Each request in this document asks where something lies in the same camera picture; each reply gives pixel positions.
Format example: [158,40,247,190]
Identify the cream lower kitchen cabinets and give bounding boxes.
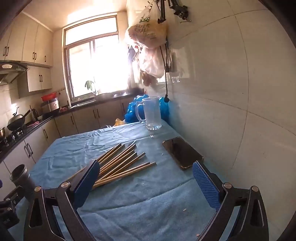
[0,97,133,193]

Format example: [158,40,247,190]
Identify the pile of wooden chopsticks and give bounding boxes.
[67,142,157,190]

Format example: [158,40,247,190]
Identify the black smartphone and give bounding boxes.
[162,136,204,171]

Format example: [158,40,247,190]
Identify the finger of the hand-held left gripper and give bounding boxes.
[3,185,24,207]

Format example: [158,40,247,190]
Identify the dark grey perforated utensil holder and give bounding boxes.
[10,164,36,202]

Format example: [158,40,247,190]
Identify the steel sink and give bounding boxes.
[70,100,97,109]

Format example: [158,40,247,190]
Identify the kitchen window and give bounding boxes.
[62,14,130,104]

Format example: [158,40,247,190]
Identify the black kitchen countertop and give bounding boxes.
[0,96,139,163]

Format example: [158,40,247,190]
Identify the beige hanging plastic bag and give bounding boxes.
[125,4,169,49]

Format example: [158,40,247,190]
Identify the clear glass mug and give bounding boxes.
[135,97,163,131]

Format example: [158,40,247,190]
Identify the white hanging plastic bag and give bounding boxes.
[137,46,166,79]

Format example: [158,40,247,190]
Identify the black hanging cable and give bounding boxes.
[159,44,171,103]

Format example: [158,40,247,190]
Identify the black wok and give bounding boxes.
[7,108,32,131]

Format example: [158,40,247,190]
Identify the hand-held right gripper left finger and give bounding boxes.
[24,159,100,241]

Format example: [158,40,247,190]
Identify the blue towel table cover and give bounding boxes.
[14,118,245,241]

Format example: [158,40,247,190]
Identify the blue plastic bag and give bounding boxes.
[125,94,171,124]

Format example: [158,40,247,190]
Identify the black clamp mount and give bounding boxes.
[157,0,192,24]

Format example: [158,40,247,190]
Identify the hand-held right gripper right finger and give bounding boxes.
[192,161,269,241]

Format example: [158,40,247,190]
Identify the range hood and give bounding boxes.
[0,60,31,86]

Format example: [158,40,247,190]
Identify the gas stove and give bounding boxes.
[0,130,24,151]

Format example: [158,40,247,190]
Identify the steel pot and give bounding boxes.
[41,97,60,114]

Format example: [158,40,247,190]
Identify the red basin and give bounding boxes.
[41,92,57,102]

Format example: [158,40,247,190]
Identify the cream upper wall cabinets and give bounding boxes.
[0,11,54,99]

